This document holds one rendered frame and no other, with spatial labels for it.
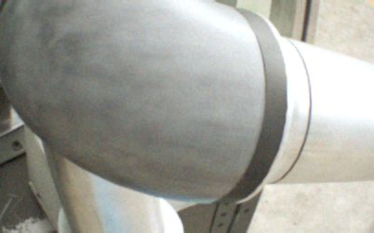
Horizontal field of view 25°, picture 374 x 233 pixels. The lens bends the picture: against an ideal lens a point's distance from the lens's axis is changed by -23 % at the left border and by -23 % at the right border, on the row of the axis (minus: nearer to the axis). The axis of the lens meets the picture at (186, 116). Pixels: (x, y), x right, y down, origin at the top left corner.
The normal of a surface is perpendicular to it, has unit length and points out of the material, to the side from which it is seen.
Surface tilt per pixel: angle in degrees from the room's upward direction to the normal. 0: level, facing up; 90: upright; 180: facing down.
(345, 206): 0
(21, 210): 0
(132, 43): 34
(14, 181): 0
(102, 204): 91
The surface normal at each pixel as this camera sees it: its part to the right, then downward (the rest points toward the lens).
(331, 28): 0.11, -0.63
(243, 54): 0.45, -0.37
